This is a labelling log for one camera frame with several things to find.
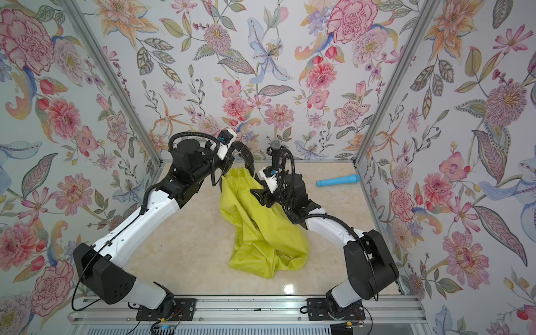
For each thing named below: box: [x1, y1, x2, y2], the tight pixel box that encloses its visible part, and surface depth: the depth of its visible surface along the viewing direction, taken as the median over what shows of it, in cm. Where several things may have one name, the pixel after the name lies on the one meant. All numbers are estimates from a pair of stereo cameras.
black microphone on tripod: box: [265, 138, 282, 169], surface depth 105 cm
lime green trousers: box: [219, 166, 311, 280], surface depth 80 cm
